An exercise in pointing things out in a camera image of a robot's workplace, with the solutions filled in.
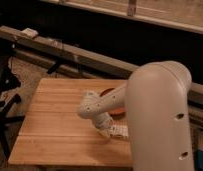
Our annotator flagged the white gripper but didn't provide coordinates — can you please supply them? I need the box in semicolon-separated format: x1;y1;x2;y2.
92;113;113;138

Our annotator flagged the white plastic bottle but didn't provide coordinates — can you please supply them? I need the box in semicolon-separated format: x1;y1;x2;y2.
109;125;129;139

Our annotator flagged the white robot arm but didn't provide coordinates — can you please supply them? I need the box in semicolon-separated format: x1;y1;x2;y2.
77;61;194;171

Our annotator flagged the orange ceramic bowl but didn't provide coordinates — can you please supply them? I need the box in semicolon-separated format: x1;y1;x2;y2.
100;88;125;116

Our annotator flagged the black tripod stand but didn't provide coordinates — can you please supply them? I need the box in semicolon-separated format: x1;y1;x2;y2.
0;56;24;159

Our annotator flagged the small white box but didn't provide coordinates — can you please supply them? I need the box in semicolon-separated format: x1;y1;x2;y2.
21;28;38;38

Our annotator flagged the long wooden beam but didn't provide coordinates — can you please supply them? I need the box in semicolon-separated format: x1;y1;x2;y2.
0;26;203;108

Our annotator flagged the wooden window frame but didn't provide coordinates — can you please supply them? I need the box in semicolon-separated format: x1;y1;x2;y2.
42;0;203;34

